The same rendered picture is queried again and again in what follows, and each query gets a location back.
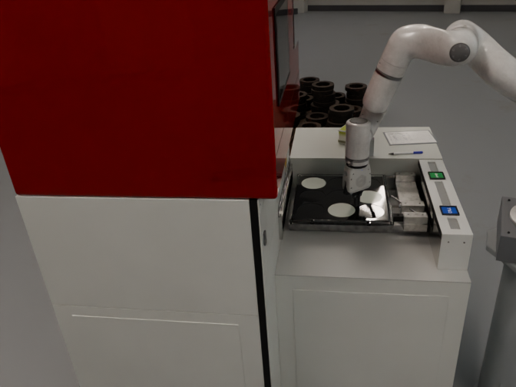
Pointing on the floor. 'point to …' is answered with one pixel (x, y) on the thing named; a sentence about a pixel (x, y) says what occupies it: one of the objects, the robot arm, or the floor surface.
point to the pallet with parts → (326, 104)
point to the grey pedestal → (501, 329)
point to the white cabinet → (368, 332)
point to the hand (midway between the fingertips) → (355, 200)
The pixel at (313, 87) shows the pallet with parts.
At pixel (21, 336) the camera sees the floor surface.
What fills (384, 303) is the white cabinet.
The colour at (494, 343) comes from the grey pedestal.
